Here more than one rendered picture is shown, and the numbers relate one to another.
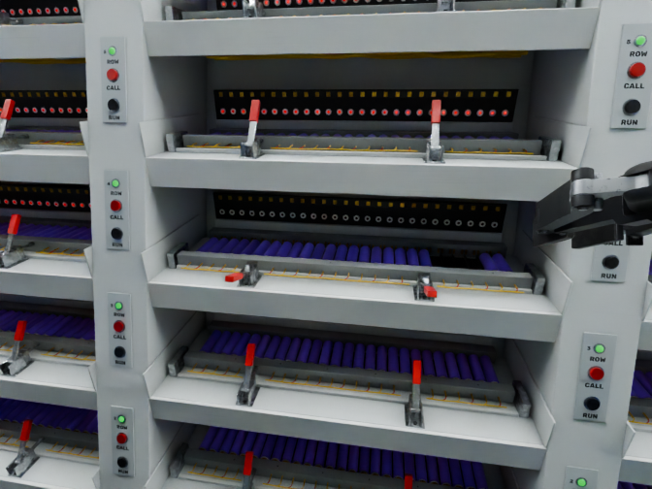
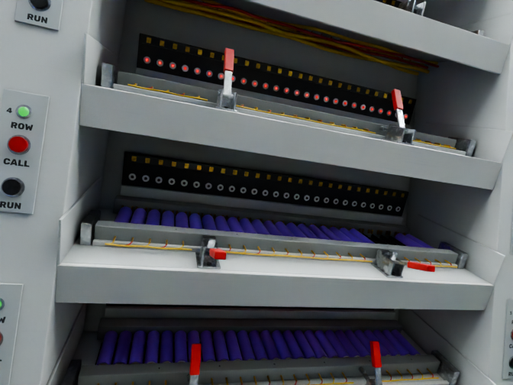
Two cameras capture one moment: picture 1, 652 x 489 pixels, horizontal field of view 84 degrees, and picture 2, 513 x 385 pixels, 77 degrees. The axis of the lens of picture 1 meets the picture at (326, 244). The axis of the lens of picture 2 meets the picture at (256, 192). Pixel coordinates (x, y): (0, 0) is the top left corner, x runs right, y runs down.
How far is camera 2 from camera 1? 0.30 m
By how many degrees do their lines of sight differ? 26
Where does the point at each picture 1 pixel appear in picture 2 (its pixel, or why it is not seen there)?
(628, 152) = not seen: outside the picture
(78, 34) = not seen: outside the picture
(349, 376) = (300, 370)
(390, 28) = (376, 14)
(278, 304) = (250, 288)
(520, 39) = (463, 53)
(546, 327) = (482, 297)
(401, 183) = (379, 160)
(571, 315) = (499, 285)
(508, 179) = (458, 165)
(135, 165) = (63, 91)
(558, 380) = (492, 345)
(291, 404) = not seen: outside the picture
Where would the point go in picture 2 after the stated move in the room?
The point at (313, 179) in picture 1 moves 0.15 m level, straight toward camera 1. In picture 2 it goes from (299, 145) to (395, 123)
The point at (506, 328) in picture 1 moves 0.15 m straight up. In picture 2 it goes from (455, 300) to (462, 202)
